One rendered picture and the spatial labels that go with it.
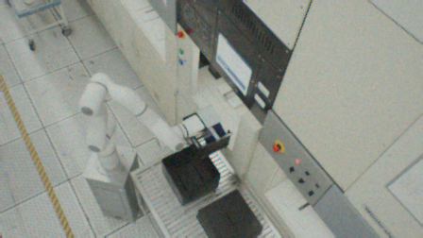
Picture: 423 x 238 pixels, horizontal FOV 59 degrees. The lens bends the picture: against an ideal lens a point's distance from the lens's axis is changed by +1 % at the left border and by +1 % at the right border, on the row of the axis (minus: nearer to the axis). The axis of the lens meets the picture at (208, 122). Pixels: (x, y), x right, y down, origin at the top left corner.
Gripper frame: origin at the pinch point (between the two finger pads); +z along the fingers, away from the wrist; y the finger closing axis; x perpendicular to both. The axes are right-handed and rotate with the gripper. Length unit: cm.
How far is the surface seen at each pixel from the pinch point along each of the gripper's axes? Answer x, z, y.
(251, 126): 15.1, 10.9, 22.5
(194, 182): -48, -14, 12
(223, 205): -39, -9, 37
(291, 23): 81, 16, 21
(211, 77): -38, 37, -50
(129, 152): -49, -40, -28
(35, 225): -125, -121, -47
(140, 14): -41, 21, -137
